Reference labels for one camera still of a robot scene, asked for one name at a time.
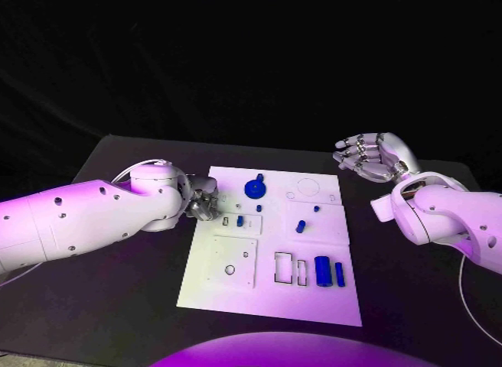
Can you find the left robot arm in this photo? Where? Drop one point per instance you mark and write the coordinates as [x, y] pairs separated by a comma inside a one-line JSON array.
[[82, 215]]

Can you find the thin blue cylinder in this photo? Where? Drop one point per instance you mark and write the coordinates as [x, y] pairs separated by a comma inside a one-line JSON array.
[[340, 274]]

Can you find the blue block plug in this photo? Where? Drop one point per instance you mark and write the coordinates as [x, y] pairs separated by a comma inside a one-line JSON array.
[[240, 221]]

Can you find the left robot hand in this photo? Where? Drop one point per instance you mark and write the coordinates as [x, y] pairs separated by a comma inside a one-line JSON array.
[[201, 200]]

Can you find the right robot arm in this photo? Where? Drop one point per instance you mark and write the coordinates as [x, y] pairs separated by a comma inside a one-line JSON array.
[[454, 220]]

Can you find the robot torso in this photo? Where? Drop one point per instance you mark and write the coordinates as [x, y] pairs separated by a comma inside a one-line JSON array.
[[292, 350]]

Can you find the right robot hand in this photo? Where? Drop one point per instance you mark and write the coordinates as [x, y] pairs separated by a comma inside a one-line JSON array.
[[377, 160]]

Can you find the blue gear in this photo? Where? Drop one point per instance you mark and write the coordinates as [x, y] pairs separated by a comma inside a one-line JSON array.
[[256, 187]]

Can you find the large blue cylinder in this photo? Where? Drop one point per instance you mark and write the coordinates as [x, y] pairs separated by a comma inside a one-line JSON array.
[[324, 271]]

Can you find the white task board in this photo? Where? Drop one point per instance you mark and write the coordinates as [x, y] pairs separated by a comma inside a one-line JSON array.
[[272, 258]]

